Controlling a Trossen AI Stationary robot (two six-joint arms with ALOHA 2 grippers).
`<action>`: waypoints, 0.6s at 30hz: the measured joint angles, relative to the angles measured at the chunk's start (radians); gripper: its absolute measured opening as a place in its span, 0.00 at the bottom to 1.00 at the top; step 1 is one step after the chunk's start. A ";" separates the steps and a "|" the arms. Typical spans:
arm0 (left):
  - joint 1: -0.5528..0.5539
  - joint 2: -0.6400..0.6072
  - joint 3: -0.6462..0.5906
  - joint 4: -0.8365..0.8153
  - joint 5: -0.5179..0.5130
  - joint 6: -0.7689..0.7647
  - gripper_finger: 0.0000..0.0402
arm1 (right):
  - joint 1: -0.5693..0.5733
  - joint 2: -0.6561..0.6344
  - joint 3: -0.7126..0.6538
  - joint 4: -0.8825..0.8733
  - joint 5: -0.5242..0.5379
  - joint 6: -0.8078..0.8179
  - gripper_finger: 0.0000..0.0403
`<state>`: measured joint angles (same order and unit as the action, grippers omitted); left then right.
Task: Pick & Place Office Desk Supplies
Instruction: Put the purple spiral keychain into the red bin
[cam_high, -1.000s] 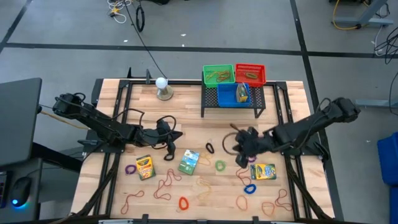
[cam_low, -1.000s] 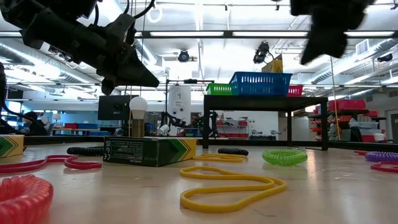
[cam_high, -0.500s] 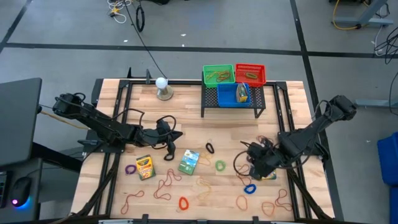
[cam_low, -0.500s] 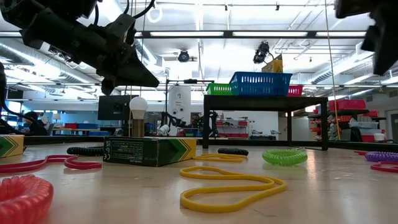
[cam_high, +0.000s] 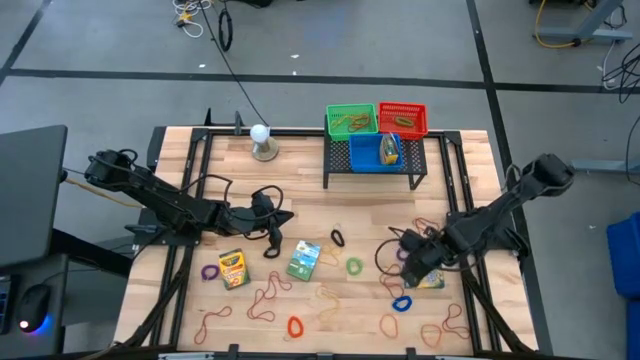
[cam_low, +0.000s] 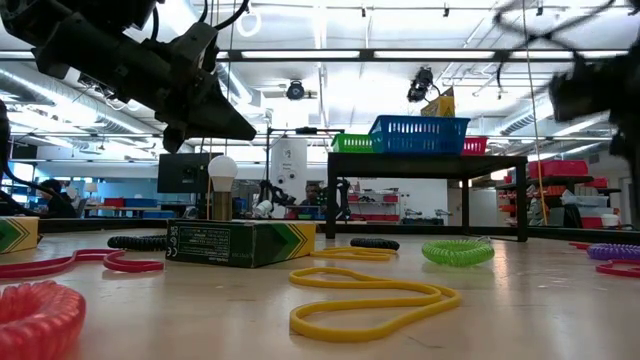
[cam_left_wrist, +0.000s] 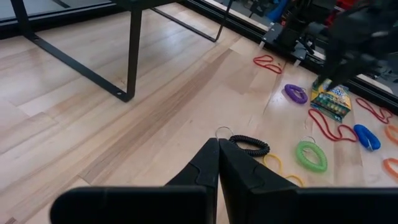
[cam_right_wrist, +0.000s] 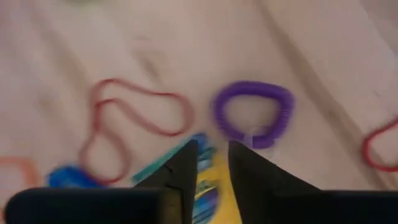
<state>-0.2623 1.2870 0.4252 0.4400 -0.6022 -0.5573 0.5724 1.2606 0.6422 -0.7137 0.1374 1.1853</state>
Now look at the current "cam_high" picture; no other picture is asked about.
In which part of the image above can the yellow floor cable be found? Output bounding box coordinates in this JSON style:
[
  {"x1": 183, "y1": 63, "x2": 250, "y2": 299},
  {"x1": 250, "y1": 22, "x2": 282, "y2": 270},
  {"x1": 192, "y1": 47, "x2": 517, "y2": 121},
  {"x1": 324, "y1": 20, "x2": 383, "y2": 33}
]
[{"x1": 533, "y1": 0, "x2": 584, "y2": 51}]

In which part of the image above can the grey desk base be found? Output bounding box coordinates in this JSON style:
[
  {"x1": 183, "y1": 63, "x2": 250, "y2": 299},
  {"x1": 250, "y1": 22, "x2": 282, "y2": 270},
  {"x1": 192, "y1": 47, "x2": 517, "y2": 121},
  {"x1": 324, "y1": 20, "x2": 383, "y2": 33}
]
[{"x1": 536, "y1": 0, "x2": 635, "y2": 45}]

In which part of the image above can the blue coil hair tie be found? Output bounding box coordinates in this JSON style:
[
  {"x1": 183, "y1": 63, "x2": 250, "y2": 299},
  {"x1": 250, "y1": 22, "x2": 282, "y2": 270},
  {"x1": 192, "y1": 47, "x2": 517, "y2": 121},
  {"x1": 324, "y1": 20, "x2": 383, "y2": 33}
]
[{"x1": 391, "y1": 294, "x2": 415, "y2": 314}]

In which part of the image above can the yellow green marker box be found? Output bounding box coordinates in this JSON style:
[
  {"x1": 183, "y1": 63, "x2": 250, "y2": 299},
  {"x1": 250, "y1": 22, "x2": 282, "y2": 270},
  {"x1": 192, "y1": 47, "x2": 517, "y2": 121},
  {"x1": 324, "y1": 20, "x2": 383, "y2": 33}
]
[{"x1": 403, "y1": 268, "x2": 447, "y2": 291}]

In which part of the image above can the black perforated metal shelf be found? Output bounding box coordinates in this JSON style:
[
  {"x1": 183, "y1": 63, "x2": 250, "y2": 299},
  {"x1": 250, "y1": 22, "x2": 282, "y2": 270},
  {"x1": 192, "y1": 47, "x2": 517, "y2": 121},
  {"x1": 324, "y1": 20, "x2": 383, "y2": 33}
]
[{"x1": 322, "y1": 128, "x2": 429, "y2": 192}]

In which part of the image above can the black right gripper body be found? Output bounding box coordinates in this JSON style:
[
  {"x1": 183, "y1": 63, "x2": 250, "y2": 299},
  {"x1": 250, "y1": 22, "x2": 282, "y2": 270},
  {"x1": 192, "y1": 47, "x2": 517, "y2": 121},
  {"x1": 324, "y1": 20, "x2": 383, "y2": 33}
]
[{"x1": 412, "y1": 234, "x2": 454, "y2": 275}]

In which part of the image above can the black lamp floor cable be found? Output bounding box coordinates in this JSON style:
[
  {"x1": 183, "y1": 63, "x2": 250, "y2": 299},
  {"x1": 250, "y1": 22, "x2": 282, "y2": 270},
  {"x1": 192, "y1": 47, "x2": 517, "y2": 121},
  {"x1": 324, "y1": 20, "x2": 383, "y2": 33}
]
[{"x1": 198, "y1": 0, "x2": 272, "y2": 129}]

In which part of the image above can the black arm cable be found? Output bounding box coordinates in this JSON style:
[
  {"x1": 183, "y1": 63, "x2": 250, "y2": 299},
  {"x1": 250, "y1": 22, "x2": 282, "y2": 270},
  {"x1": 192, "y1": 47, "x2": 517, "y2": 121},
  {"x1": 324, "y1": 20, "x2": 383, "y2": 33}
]
[
  {"x1": 373, "y1": 225, "x2": 419, "y2": 278},
  {"x1": 176, "y1": 172, "x2": 286, "y2": 242}
]

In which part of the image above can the black keyboard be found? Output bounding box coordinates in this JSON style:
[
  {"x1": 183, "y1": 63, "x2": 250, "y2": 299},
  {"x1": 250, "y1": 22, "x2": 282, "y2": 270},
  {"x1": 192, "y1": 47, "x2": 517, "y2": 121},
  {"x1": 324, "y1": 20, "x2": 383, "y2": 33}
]
[{"x1": 0, "y1": 276, "x2": 13, "y2": 337}]

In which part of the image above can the white floor cable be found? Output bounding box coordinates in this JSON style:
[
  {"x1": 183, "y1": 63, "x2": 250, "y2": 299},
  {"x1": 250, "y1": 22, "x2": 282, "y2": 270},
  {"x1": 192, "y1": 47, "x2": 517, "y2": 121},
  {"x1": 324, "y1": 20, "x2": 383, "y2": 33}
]
[{"x1": 171, "y1": 0, "x2": 216, "y2": 40}]

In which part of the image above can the grey side desk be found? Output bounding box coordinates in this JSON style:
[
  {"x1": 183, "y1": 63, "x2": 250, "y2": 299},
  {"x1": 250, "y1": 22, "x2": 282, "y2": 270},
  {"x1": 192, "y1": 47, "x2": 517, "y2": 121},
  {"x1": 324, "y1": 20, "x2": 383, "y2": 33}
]
[{"x1": 0, "y1": 227, "x2": 134, "y2": 360}]

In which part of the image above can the white light bulb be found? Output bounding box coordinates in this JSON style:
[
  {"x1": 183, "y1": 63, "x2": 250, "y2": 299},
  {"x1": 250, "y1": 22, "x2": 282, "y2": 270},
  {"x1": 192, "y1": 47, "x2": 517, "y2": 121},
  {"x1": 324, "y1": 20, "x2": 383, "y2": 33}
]
[{"x1": 249, "y1": 123, "x2": 272, "y2": 147}]

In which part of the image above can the black flat monitor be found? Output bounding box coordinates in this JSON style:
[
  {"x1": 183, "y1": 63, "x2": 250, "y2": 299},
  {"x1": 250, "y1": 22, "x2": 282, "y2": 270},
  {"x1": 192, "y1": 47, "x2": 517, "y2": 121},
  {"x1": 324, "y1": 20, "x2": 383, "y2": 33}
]
[{"x1": 0, "y1": 124, "x2": 69, "y2": 270}]

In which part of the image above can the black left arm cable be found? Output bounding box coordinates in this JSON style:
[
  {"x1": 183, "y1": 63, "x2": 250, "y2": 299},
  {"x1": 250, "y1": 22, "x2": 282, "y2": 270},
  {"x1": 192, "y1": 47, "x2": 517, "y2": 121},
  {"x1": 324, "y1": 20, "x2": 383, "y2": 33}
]
[{"x1": 176, "y1": 172, "x2": 286, "y2": 242}]

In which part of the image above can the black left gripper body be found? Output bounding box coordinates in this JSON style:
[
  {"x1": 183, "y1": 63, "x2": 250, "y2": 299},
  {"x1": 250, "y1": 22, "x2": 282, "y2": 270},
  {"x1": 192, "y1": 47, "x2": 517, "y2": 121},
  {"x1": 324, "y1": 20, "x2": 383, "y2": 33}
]
[{"x1": 217, "y1": 192, "x2": 281, "y2": 236}]

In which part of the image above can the orange coil hair tie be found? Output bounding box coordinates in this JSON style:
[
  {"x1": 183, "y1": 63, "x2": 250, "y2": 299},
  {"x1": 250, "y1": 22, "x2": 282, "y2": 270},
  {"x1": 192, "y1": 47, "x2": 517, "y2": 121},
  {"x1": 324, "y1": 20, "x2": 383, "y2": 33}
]
[{"x1": 285, "y1": 315, "x2": 306, "y2": 340}]

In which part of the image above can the grey desk foot bar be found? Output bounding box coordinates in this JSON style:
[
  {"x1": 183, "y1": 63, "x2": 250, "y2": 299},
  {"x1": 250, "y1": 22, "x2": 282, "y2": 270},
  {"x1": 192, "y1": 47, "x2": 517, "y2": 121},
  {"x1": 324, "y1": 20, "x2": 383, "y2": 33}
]
[{"x1": 569, "y1": 158, "x2": 640, "y2": 175}]

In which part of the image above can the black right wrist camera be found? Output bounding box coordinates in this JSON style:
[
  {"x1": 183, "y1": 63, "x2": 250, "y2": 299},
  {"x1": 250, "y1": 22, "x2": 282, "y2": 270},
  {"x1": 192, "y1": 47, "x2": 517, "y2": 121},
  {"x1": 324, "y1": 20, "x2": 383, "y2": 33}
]
[{"x1": 398, "y1": 227, "x2": 422, "y2": 253}]

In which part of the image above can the coiled black floor cable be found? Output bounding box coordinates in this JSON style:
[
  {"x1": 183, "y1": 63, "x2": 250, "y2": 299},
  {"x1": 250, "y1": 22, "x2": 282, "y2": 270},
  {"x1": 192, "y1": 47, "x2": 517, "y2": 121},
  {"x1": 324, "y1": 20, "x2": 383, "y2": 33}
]
[{"x1": 217, "y1": 0, "x2": 236, "y2": 53}]

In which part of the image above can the red plastic mesh basket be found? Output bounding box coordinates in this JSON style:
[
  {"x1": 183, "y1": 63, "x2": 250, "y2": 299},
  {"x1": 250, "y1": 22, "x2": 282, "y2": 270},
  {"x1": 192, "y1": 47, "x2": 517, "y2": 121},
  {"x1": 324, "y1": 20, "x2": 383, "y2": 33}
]
[{"x1": 377, "y1": 101, "x2": 430, "y2": 142}]

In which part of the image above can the large blue plastic bin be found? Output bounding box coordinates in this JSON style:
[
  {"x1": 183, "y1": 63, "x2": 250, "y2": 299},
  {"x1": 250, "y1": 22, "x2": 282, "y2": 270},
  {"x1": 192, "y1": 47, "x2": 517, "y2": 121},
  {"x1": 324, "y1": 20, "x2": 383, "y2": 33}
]
[{"x1": 605, "y1": 210, "x2": 640, "y2": 300}]

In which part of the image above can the orange rubber band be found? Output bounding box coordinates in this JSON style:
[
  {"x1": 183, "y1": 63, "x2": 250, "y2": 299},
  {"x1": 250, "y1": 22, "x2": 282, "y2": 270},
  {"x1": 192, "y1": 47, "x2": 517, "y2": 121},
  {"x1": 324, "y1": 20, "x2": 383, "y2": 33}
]
[
  {"x1": 419, "y1": 323, "x2": 445, "y2": 350},
  {"x1": 378, "y1": 312, "x2": 401, "y2": 340}
]

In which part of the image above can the blue plastic mesh basket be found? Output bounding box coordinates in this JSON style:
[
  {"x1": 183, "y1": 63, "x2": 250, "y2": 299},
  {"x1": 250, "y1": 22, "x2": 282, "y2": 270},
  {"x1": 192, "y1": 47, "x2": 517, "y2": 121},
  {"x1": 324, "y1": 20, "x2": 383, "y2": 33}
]
[{"x1": 347, "y1": 131, "x2": 405, "y2": 175}]

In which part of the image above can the green plastic mesh basket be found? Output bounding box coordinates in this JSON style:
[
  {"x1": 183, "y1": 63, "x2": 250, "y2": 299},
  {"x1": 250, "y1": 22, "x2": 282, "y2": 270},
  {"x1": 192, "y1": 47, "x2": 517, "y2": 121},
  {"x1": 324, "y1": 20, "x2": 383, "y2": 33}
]
[{"x1": 324, "y1": 102, "x2": 380, "y2": 143}]

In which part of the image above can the yellow crayon box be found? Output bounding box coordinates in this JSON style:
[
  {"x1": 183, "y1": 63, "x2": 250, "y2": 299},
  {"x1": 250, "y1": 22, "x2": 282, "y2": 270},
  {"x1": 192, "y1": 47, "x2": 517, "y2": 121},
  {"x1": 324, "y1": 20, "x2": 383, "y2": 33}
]
[{"x1": 217, "y1": 247, "x2": 252, "y2": 292}]

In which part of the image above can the black floor cable bundle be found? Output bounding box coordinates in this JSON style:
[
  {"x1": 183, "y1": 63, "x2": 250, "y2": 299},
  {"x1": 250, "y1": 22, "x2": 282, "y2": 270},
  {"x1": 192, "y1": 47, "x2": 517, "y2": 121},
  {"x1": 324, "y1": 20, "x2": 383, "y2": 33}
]
[{"x1": 598, "y1": 41, "x2": 640, "y2": 106}]

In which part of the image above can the thin black floor cable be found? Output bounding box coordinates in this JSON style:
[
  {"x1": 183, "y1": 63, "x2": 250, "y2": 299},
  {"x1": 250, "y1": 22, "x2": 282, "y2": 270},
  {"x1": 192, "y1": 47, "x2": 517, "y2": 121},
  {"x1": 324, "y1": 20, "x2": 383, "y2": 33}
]
[{"x1": 623, "y1": 113, "x2": 640, "y2": 188}]

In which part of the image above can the silver metal bracket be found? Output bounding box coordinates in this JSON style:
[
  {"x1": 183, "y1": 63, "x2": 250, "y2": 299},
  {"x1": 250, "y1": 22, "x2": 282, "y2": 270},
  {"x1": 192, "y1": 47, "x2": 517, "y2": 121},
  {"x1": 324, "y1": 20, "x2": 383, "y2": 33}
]
[{"x1": 156, "y1": 351, "x2": 217, "y2": 360}]

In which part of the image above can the yellow arm supply cable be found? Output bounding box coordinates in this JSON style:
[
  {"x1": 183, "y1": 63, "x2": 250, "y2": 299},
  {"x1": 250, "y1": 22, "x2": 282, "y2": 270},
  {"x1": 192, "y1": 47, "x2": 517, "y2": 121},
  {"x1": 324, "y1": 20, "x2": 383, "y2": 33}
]
[{"x1": 63, "y1": 174, "x2": 146, "y2": 211}]

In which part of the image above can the black computer mouse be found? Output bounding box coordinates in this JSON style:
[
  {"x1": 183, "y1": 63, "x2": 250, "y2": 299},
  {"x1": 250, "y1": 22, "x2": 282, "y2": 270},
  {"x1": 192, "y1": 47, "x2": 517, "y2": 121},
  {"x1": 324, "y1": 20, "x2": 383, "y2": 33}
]
[{"x1": 16, "y1": 283, "x2": 53, "y2": 335}]

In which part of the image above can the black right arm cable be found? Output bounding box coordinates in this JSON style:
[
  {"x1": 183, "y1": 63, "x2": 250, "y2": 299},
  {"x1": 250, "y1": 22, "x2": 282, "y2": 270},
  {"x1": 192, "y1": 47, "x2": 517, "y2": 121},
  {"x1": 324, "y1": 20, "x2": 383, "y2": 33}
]
[{"x1": 373, "y1": 225, "x2": 419, "y2": 278}]

